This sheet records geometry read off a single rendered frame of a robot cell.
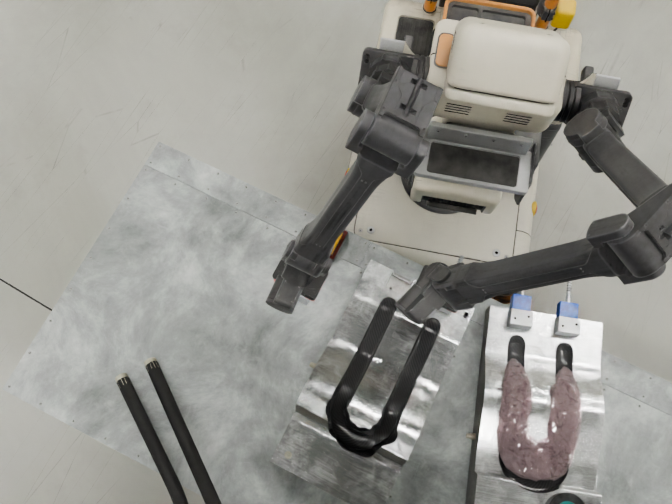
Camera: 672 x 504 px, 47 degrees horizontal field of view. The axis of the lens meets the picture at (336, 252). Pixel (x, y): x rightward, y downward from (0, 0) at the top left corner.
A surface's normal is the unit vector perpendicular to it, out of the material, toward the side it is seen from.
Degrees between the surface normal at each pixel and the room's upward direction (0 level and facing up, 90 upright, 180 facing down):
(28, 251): 0
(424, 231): 0
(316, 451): 0
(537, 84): 42
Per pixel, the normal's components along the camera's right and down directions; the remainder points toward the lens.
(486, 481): 0.01, -0.32
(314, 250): -0.29, 0.77
